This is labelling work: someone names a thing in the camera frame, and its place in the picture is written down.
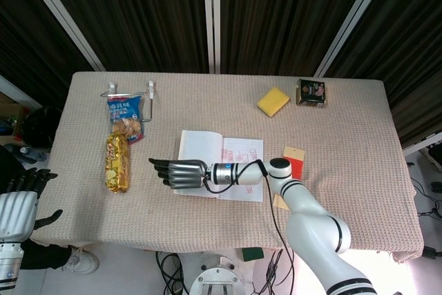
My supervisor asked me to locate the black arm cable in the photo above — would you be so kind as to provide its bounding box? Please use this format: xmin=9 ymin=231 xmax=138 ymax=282
xmin=202 ymin=159 xmax=296 ymax=295

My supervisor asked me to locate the gold snack bag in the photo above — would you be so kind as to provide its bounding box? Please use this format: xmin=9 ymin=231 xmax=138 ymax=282
xmin=104 ymin=131 xmax=131 ymax=194

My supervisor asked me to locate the cardboard box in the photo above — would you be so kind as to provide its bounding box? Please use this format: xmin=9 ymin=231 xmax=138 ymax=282
xmin=0 ymin=91 xmax=32 ymax=139

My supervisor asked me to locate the blue snack bag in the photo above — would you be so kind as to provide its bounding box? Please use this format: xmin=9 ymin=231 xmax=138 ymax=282
xmin=106 ymin=96 xmax=145 ymax=146

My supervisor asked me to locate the black trouser leg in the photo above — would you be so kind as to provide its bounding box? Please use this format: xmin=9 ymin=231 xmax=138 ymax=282
xmin=20 ymin=239 xmax=73 ymax=271

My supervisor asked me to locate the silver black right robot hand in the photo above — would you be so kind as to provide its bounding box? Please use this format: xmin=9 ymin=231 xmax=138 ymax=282
xmin=148 ymin=158 xmax=209 ymax=190

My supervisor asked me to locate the black round bag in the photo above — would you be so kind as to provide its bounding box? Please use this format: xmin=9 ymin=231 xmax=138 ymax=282
xmin=22 ymin=106 xmax=64 ymax=149

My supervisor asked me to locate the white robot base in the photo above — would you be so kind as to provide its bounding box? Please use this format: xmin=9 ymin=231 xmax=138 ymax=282
xmin=179 ymin=249 xmax=258 ymax=295

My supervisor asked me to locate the white sneaker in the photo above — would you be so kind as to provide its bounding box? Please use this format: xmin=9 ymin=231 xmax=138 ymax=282
xmin=61 ymin=248 xmax=100 ymax=274

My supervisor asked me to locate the beige waffle tablecloth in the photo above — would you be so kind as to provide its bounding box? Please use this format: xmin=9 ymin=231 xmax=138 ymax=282
xmin=29 ymin=71 xmax=425 ymax=263

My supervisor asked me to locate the dark brown curtain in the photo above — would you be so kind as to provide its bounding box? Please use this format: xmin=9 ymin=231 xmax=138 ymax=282
xmin=0 ymin=0 xmax=442 ymax=151

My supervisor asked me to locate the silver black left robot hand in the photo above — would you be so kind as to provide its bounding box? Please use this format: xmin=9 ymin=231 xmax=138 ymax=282
xmin=0 ymin=167 xmax=64 ymax=244

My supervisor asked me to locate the black tin can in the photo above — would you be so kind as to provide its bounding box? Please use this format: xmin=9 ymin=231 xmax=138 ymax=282
xmin=296 ymin=78 xmax=327 ymax=108

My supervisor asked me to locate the red and tan card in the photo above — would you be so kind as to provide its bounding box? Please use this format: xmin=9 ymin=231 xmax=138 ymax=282
xmin=272 ymin=146 xmax=307 ymax=210

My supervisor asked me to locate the yellow sponge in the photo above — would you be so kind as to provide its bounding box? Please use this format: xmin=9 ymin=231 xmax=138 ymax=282
xmin=256 ymin=87 xmax=291 ymax=117

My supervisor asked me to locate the white frame post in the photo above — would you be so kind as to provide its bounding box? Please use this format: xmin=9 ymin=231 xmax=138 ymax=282
xmin=202 ymin=0 xmax=222 ymax=75
xmin=313 ymin=0 xmax=396 ymax=78
xmin=15 ymin=0 xmax=106 ymax=72

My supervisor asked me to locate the yellow Lexicon notebook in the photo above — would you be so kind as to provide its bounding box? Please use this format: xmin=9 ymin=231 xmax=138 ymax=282
xmin=173 ymin=129 xmax=265 ymax=203

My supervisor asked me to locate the green block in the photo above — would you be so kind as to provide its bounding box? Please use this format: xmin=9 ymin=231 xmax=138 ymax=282
xmin=241 ymin=247 xmax=265 ymax=263

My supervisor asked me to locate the black floor cable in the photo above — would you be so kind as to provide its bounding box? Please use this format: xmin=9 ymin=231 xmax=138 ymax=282
xmin=155 ymin=250 xmax=189 ymax=295

